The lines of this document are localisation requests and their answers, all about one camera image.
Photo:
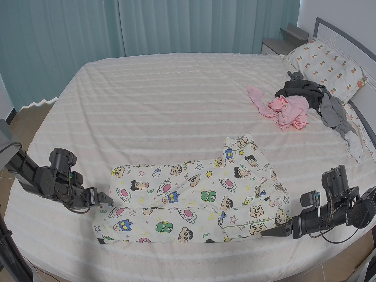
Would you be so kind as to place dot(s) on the grey bedside table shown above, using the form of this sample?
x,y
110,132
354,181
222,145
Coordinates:
x,y
274,44

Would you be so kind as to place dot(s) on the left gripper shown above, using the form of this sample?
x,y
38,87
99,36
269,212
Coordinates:
x,y
91,198

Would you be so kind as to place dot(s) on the small grey garment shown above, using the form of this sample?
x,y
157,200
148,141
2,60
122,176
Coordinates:
x,y
295,76

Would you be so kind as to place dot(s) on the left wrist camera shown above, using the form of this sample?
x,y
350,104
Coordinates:
x,y
77,179

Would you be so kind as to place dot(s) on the white printed pillow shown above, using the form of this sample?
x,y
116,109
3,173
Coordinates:
x,y
323,66
354,117

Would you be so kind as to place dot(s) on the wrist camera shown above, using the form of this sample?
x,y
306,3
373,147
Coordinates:
x,y
308,200
77,179

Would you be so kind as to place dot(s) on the pink garment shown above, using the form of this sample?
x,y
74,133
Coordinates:
x,y
290,110

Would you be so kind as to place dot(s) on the blue-green curtain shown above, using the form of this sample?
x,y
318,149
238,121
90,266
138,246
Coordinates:
x,y
147,19

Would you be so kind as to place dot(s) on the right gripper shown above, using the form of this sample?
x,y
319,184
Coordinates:
x,y
307,223

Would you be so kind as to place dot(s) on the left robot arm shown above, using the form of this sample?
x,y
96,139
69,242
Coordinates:
x,y
32,175

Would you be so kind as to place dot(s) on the black garment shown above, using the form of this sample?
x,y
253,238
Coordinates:
x,y
308,94

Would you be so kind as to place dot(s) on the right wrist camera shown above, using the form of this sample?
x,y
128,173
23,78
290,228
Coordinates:
x,y
308,200

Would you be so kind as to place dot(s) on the white printed pyjama top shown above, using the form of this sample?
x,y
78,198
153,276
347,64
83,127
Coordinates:
x,y
191,192

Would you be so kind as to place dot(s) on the bed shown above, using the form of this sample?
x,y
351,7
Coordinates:
x,y
164,104

